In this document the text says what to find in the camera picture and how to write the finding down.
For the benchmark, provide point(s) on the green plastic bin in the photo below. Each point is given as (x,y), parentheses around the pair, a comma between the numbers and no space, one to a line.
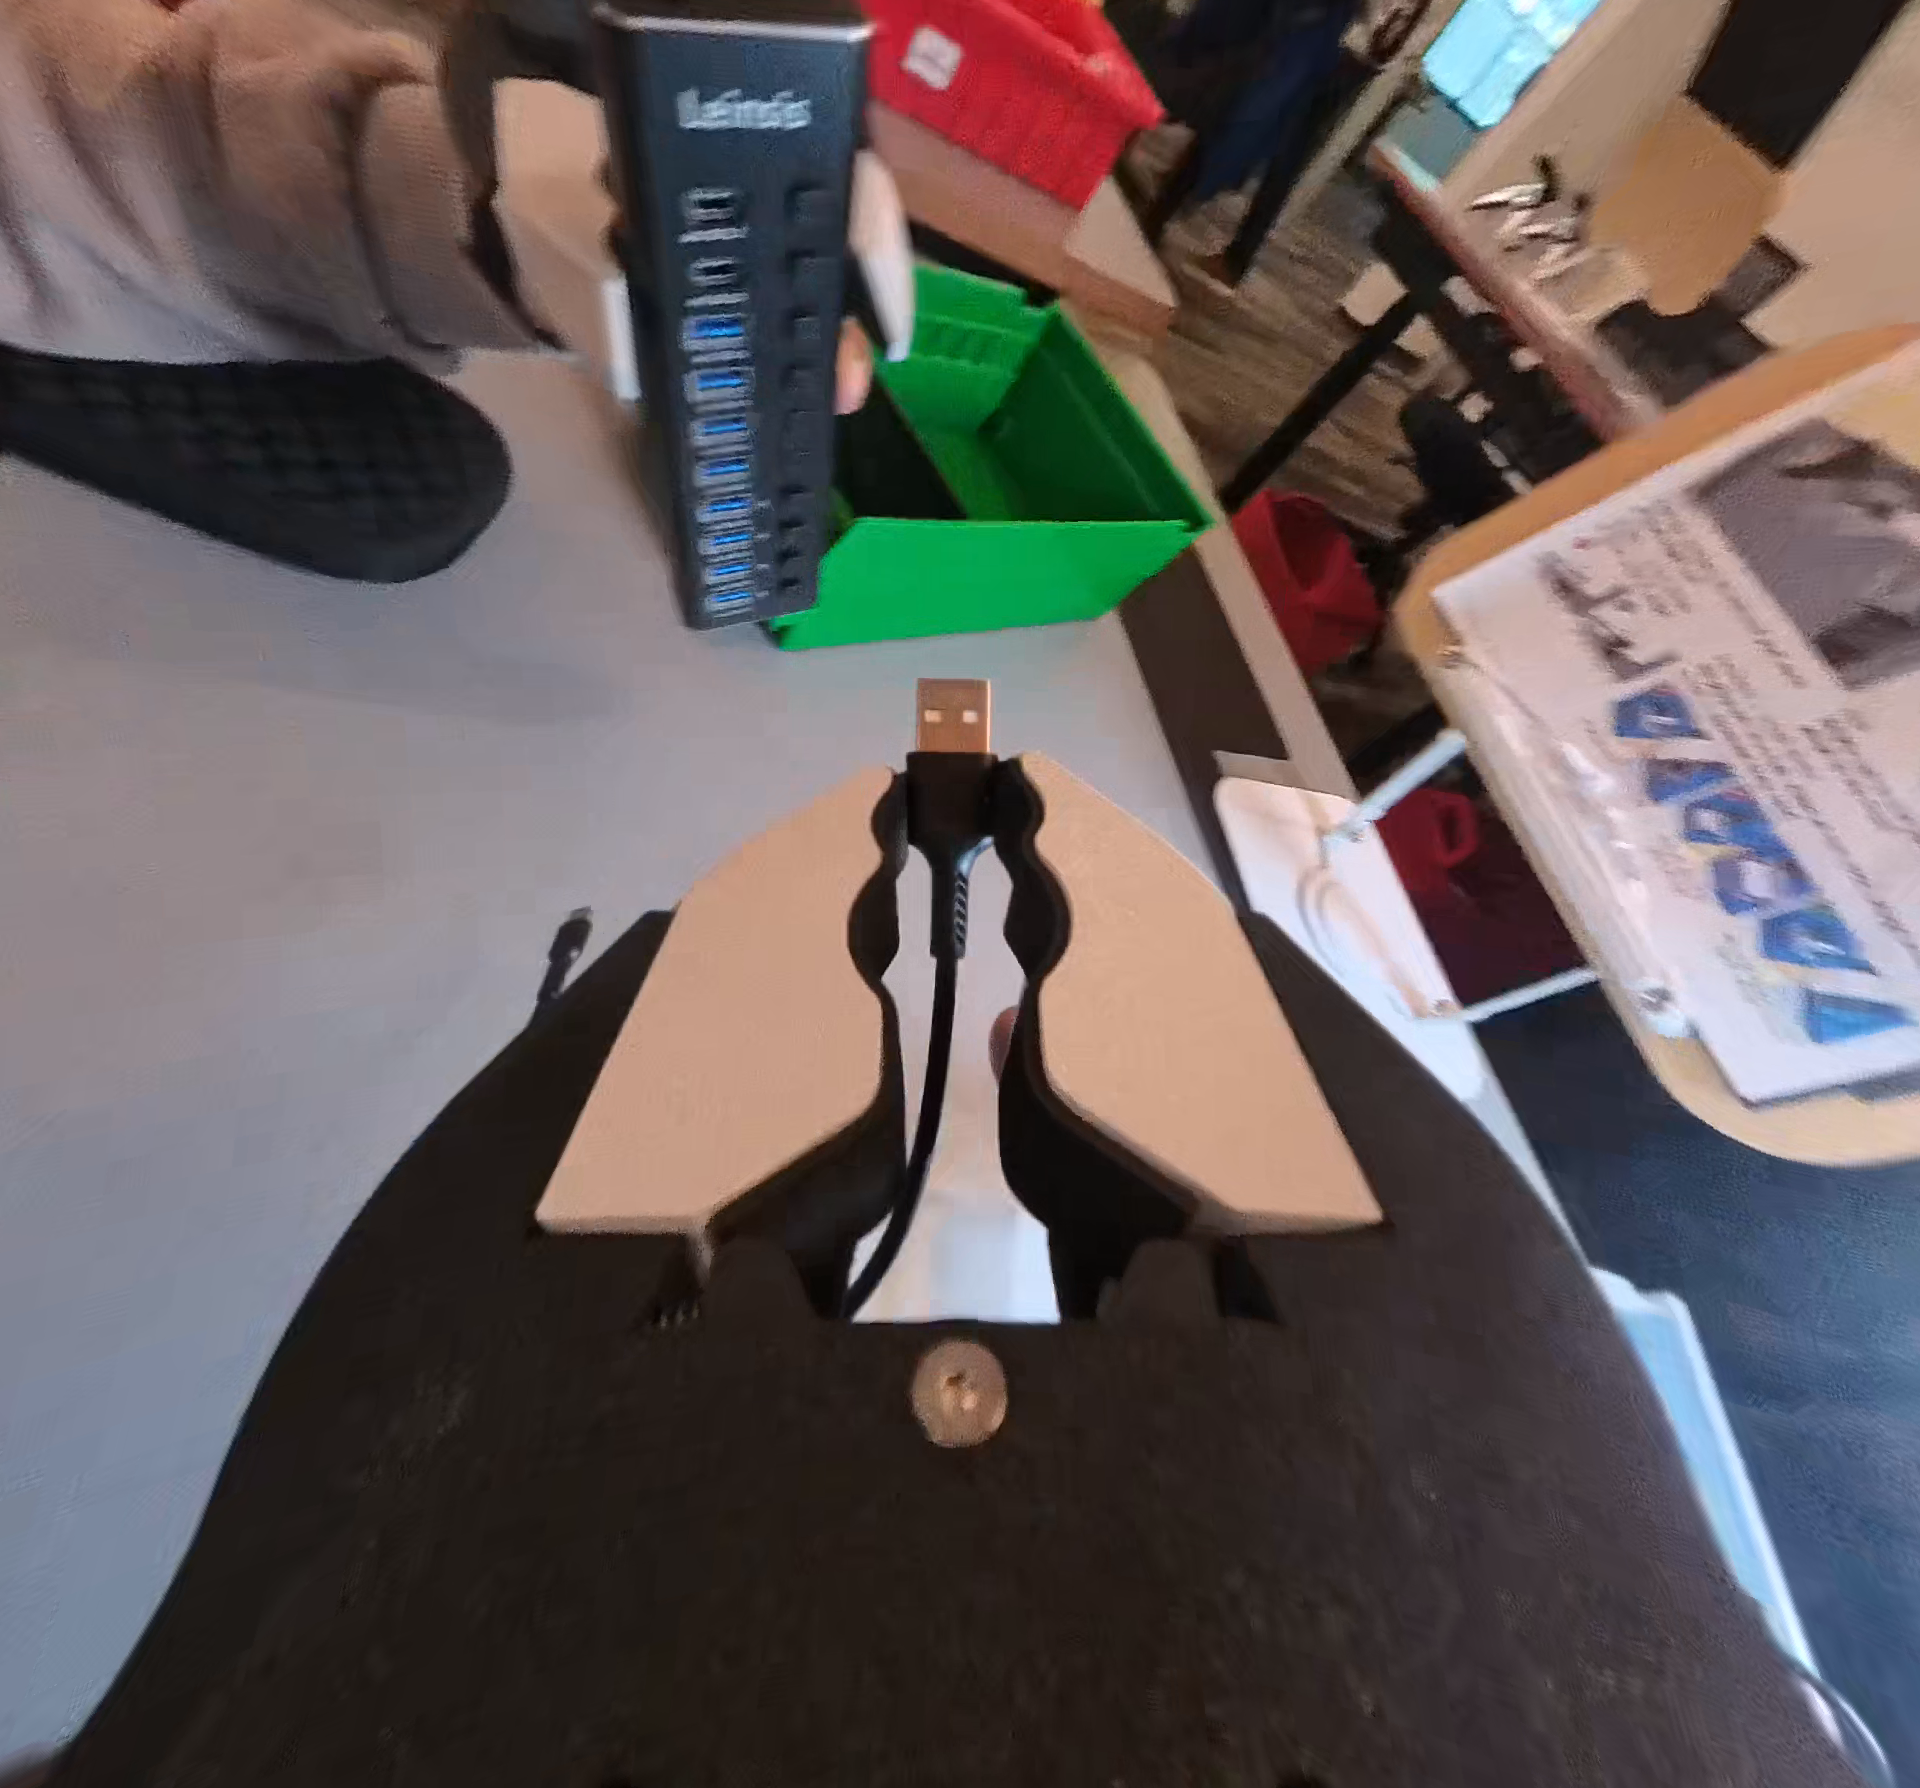
(989,574)

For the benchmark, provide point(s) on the person's left hand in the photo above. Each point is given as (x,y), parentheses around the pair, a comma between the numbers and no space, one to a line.
(850,372)

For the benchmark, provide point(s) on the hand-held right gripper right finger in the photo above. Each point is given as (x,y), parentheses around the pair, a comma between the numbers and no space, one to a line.
(1185,1039)

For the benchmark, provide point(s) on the wooden document stand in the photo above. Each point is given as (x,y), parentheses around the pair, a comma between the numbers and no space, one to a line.
(1590,574)

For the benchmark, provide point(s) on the computer monitor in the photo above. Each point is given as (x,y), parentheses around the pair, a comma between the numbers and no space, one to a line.
(1508,20)

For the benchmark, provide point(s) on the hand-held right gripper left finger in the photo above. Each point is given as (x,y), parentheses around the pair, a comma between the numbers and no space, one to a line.
(735,1039)

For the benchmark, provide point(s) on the red plastic bin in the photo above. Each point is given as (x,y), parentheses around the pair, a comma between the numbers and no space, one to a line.
(960,34)

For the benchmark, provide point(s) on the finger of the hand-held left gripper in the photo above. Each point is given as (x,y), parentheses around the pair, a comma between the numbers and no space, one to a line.
(621,341)
(884,259)

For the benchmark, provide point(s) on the person's left forearm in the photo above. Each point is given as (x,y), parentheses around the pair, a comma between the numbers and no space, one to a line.
(225,199)

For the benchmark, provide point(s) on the black textured pad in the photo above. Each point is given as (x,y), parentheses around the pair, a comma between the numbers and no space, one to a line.
(271,469)

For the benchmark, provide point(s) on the wooden edged table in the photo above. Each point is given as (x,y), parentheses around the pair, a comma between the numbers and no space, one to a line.
(1499,244)

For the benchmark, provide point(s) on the instruction sheet clipboard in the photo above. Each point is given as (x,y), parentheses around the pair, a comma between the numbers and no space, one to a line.
(1695,709)

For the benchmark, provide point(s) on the black usb hub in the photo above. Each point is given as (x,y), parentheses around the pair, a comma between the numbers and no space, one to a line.
(735,317)

